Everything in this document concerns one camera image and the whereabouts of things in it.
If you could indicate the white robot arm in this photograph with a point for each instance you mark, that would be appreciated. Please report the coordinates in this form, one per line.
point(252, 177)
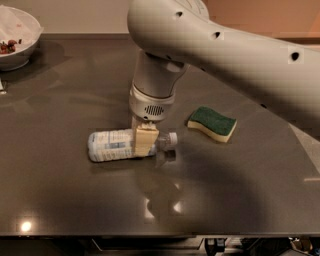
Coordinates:
point(282, 76)

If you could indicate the white bowl with napkin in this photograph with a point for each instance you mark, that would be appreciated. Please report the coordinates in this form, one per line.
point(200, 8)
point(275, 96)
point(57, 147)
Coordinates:
point(21, 27)

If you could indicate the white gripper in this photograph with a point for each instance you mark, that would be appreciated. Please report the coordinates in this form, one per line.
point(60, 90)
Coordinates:
point(150, 106)

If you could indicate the green and yellow sponge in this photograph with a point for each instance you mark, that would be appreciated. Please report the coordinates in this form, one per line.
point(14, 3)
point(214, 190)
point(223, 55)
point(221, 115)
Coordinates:
point(213, 124)

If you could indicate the clear blue-labelled plastic bottle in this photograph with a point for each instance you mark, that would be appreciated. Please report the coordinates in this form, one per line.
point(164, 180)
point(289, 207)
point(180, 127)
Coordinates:
point(119, 145)

